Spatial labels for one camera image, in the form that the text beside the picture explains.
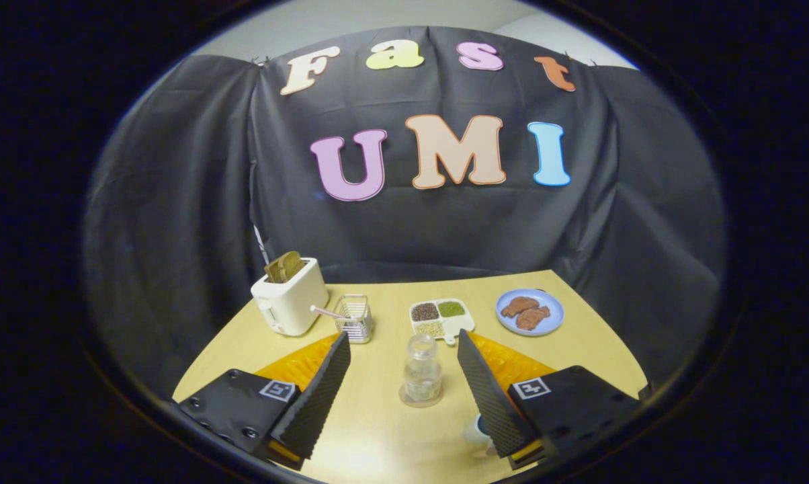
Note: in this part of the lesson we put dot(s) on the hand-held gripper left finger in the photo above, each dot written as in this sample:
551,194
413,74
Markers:
317,396

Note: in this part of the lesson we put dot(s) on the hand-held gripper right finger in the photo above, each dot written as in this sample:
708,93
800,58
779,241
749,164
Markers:
488,396

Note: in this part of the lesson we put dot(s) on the white cup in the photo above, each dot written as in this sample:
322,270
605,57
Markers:
475,430

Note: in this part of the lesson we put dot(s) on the round brown coaster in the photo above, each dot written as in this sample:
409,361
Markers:
420,403

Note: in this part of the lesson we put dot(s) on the clear glass juice bottle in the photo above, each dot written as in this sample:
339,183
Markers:
422,373

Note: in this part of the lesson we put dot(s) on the wooden table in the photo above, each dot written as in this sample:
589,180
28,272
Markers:
377,430

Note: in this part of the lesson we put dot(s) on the pink straw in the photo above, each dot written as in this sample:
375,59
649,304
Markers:
324,312

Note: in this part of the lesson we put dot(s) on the brown meat piece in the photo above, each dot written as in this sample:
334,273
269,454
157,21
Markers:
532,318
519,306

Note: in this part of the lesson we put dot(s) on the white divided grain tray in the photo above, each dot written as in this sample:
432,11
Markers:
440,320

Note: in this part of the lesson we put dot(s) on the white toaster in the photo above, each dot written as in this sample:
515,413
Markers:
290,302

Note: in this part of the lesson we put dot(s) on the blue plate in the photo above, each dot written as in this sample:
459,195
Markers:
551,304

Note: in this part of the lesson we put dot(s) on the brown toast slices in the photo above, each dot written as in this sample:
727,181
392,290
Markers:
285,266

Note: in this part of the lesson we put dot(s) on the black backdrop cloth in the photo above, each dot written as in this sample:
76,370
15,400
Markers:
176,235

